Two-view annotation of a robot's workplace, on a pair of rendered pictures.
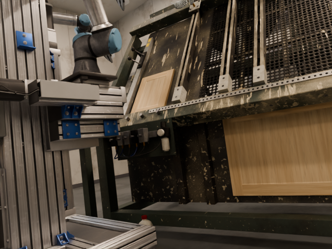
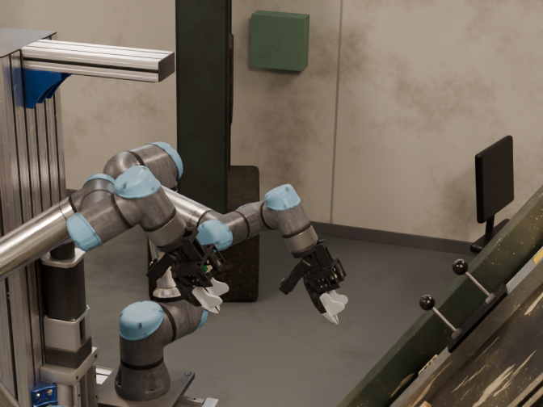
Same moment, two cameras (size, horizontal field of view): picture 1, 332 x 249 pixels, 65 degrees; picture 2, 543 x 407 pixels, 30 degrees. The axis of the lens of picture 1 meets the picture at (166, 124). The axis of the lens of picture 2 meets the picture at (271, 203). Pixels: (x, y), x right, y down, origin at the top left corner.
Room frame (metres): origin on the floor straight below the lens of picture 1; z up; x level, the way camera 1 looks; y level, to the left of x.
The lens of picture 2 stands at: (0.96, -1.52, 2.55)
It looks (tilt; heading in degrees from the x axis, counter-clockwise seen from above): 22 degrees down; 64
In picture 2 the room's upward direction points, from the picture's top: 1 degrees clockwise
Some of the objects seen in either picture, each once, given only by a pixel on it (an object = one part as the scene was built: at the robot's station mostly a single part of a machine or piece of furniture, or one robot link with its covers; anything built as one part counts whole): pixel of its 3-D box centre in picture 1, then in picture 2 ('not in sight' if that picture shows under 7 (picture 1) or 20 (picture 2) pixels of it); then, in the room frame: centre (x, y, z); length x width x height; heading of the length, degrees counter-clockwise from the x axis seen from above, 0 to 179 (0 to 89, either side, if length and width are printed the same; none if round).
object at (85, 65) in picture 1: (86, 69); not in sight; (1.36, 0.38, 1.09); 0.15 x 0.15 x 0.10
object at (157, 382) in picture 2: not in sight; (142, 370); (1.69, 0.75, 1.09); 0.15 x 0.15 x 0.10
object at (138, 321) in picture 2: not in sight; (143, 331); (1.69, 0.76, 1.20); 0.13 x 0.12 x 0.14; 23
